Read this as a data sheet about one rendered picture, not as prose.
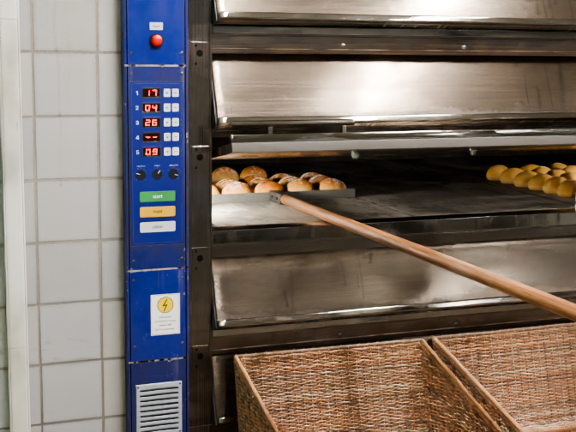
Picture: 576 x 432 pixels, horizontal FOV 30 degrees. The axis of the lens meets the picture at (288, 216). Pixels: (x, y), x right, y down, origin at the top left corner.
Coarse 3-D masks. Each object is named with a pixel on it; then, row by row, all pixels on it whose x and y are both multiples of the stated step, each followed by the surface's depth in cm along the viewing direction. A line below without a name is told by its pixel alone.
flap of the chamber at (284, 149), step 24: (240, 144) 259; (264, 144) 262; (288, 144) 264; (312, 144) 266; (336, 144) 268; (360, 144) 271; (384, 144) 273; (408, 144) 275; (432, 144) 278; (456, 144) 280; (480, 144) 283; (504, 144) 285; (528, 144) 288; (552, 144) 291
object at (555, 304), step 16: (304, 208) 303; (320, 208) 295; (336, 224) 283; (352, 224) 274; (384, 240) 257; (400, 240) 251; (416, 256) 244; (432, 256) 236; (448, 256) 232; (464, 272) 224; (480, 272) 219; (496, 288) 213; (512, 288) 208; (528, 288) 204; (544, 304) 198; (560, 304) 194
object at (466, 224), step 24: (432, 216) 303; (456, 216) 303; (480, 216) 304; (504, 216) 306; (528, 216) 309; (552, 216) 312; (216, 240) 276; (240, 240) 279; (264, 240) 281; (288, 240) 284
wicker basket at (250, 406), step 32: (288, 352) 284; (320, 352) 288; (352, 352) 291; (384, 352) 294; (416, 352) 297; (256, 384) 281; (288, 384) 284; (352, 384) 290; (384, 384) 293; (416, 384) 296; (448, 384) 283; (256, 416) 265; (288, 416) 283; (320, 416) 286; (352, 416) 289; (384, 416) 292; (448, 416) 285; (480, 416) 268
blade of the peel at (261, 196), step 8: (264, 192) 327; (288, 192) 330; (296, 192) 331; (304, 192) 332; (312, 192) 333; (320, 192) 334; (328, 192) 335; (336, 192) 336; (344, 192) 337; (352, 192) 339; (216, 200) 322; (224, 200) 323; (232, 200) 324; (240, 200) 325; (248, 200) 326; (256, 200) 327; (264, 200) 328
